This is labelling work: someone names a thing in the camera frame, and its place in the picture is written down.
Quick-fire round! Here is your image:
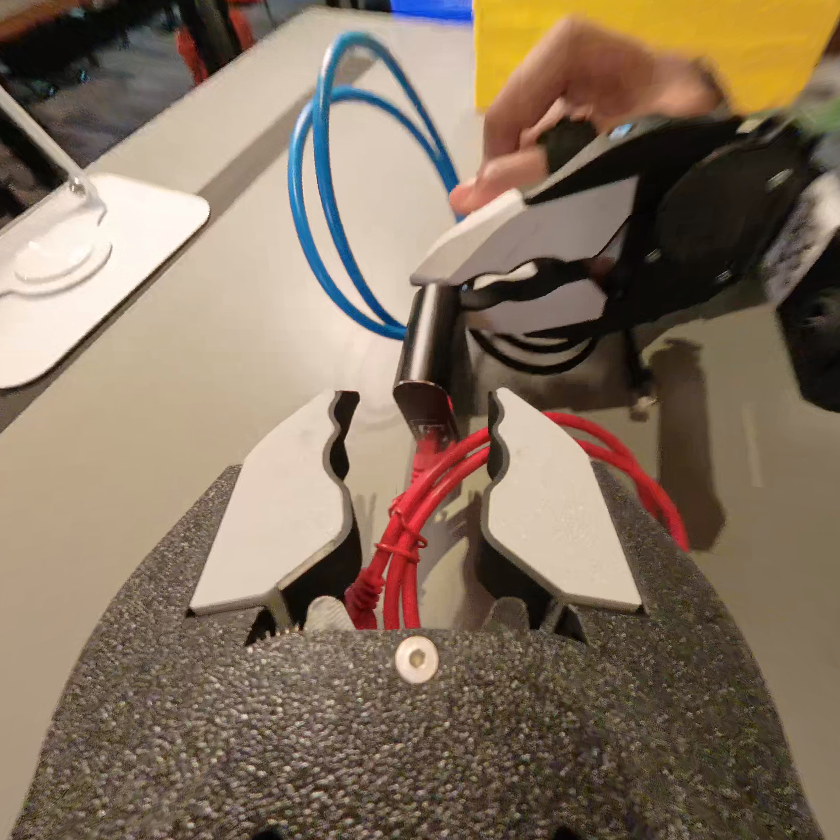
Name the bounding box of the person's right hand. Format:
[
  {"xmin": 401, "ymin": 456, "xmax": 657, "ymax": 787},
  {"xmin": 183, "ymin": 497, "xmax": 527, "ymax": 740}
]
[{"xmin": 449, "ymin": 16, "xmax": 731, "ymax": 215}]

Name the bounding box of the yellow plastic bin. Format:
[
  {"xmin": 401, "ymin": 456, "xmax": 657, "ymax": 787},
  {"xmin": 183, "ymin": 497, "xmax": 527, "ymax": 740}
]
[{"xmin": 472, "ymin": 0, "xmax": 840, "ymax": 118}]

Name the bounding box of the red ethernet cable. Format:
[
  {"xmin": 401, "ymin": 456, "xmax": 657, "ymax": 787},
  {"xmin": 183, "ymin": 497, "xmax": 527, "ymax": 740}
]
[{"xmin": 344, "ymin": 410, "xmax": 691, "ymax": 632}]

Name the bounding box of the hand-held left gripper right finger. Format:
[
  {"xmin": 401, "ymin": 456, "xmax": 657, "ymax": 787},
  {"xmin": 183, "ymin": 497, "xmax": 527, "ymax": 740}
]
[{"xmin": 481, "ymin": 387, "xmax": 643, "ymax": 627}]

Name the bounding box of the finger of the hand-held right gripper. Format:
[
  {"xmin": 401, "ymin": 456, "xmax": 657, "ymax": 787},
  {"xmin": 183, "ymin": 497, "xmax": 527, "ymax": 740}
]
[
  {"xmin": 467, "ymin": 272, "xmax": 609, "ymax": 337},
  {"xmin": 410, "ymin": 174, "xmax": 641, "ymax": 287}
]

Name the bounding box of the person's right forearm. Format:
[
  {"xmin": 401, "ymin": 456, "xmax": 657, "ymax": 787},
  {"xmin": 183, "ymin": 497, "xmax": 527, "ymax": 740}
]
[{"xmin": 774, "ymin": 85, "xmax": 840, "ymax": 140}]

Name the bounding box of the black network switch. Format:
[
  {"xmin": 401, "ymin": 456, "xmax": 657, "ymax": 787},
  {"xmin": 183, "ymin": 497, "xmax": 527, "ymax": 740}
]
[{"xmin": 392, "ymin": 282, "xmax": 632, "ymax": 460}]

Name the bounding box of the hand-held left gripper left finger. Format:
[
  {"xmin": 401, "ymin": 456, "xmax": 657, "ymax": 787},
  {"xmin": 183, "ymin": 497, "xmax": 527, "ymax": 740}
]
[{"xmin": 188, "ymin": 390, "xmax": 363, "ymax": 627}]

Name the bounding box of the blue ethernet cable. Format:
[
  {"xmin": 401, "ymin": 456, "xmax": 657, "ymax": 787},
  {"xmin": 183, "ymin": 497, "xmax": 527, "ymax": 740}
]
[{"xmin": 287, "ymin": 31, "xmax": 462, "ymax": 342}]

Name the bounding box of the black ethernet cable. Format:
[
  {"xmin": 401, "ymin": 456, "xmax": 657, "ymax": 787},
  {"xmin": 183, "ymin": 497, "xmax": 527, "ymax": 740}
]
[{"xmin": 459, "ymin": 259, "xmax": 658, "ymax": 422}]

